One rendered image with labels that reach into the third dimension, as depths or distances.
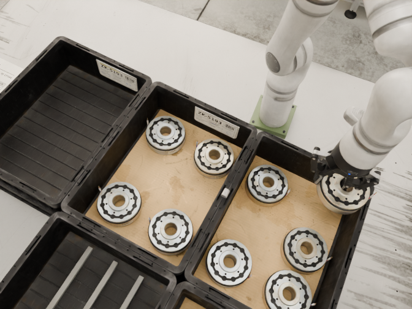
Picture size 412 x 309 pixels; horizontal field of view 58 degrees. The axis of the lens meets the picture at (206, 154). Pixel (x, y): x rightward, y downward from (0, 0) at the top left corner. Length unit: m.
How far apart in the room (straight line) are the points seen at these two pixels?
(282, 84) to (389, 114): 0.52
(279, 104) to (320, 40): 1.51
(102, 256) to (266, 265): 0.38
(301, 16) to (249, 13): 1.79
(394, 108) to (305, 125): 0.73
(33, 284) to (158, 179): 0.36
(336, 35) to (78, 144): 1.98
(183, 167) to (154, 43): 0.57
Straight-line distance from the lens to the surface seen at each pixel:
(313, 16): 0.82
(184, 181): 0.95
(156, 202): 0.93
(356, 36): 2.69
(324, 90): 1.36
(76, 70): 1.17
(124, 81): 1.05
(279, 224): 0.94
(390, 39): 0.57
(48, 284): 0.92
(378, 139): 0.62
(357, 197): 0.83
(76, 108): 1.09
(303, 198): 0.98
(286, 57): 0.92
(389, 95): 0.54
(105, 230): 0.81
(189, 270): 0.78
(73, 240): 0.93
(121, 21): 1.47
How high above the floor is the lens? 1.70
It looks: 62 degrees down
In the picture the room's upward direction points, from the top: 9 degrees clockwise
